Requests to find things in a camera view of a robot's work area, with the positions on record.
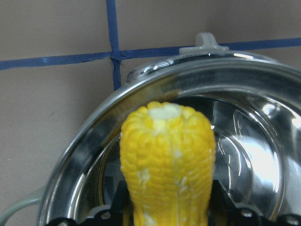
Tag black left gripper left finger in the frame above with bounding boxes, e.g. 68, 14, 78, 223
48, 181, 132, 226

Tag yellow corn cob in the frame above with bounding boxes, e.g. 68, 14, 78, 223
119, 102, 215, 226

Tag stainless steel cooking pot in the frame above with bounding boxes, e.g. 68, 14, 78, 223
0, 33, 301, 226

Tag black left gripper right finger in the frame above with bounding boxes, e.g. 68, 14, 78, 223
208, 180, 301, 226

